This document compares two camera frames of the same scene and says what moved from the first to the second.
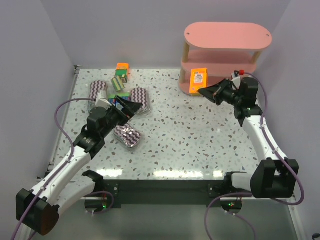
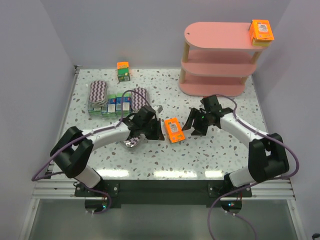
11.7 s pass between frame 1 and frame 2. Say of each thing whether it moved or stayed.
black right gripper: moved
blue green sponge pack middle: stayed
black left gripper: moved
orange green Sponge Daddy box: stayed
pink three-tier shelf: stayed
